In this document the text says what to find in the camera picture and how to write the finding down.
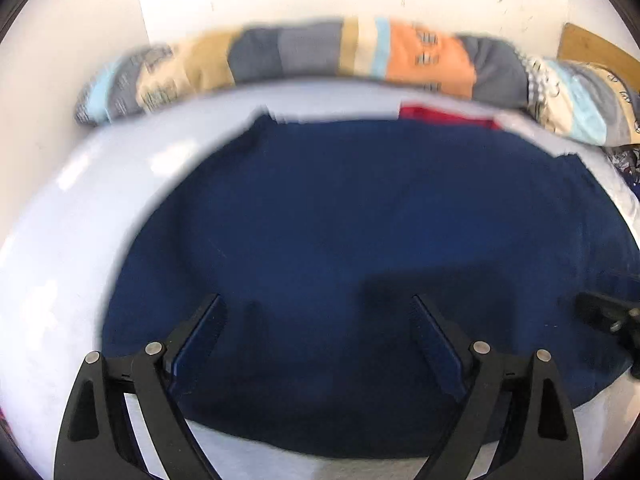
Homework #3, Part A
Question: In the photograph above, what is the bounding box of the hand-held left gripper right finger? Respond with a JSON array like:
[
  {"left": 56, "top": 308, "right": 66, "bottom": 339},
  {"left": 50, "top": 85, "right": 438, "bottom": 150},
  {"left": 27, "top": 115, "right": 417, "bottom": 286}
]
[{"left": 410, "top": 294, "right": 585, "bottom": 480}]

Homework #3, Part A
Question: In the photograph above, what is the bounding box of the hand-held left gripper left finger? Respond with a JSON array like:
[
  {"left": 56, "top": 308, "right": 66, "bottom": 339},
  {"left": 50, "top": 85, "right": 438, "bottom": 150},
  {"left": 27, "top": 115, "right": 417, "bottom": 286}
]
[{"left": 54, "top": 292, "right": 227, "bottom": 480}]

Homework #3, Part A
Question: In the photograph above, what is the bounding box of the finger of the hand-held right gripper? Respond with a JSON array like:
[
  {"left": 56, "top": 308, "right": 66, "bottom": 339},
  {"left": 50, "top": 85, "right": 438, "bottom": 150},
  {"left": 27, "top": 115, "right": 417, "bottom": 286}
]
[{"left": 575, "top": 290, "right": 640, "bottom": 357}]

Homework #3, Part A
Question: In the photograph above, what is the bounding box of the navy work jacket red collar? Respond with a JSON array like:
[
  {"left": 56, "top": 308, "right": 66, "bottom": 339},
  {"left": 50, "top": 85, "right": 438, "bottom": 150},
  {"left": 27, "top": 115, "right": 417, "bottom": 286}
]
[{"left": 102, "top": 105, "right": 640, "bottom": 461}]

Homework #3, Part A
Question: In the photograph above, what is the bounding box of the dark floral cloth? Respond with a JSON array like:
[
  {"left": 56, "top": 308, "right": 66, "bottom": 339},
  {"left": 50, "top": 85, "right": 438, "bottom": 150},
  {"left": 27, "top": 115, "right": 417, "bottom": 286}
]
[{"left": 605, "top": 144, "right": 640, "bottom": 191}]

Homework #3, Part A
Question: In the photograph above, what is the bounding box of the light blue cloud bed sheet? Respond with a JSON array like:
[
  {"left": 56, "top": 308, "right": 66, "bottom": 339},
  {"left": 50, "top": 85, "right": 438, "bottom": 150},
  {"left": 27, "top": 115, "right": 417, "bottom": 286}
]
[{"left": 0, "top": 82, "right": 640, "bottom": 480}]

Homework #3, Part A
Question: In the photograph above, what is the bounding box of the wooden headboard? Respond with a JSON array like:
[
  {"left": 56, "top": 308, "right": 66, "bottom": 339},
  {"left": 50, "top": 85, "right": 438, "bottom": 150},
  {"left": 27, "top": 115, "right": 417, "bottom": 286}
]
[{"left": 556, "top": 22, "right": 636, "bottom": 76}]

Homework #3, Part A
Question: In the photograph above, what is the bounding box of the rolled patchwork quilt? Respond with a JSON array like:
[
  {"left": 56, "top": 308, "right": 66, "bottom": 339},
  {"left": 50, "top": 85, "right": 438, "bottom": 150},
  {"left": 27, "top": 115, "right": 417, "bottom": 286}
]
[{"left": 74, "top": 17, "right": 640, "bottom": 148}]

